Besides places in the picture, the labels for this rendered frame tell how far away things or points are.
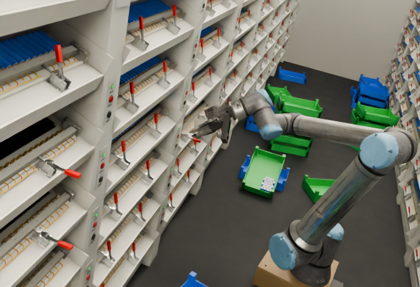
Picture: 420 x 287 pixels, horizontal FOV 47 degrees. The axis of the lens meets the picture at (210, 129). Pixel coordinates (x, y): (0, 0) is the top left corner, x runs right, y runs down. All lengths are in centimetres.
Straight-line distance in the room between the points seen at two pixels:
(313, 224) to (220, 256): 70
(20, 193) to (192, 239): 159
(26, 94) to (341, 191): 119
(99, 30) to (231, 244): 166
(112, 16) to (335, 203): 108
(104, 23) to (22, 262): 57
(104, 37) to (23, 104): 29
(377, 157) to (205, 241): 116
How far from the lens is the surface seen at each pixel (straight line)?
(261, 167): 317
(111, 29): 117
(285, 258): 203
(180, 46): 185
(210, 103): 264
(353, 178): 178
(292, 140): 366
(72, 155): 121
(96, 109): 123
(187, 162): 247
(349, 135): 195
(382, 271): 283
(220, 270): 241
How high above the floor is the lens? 153
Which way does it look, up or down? 24 degrees down
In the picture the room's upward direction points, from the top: 13 degrees clockwise
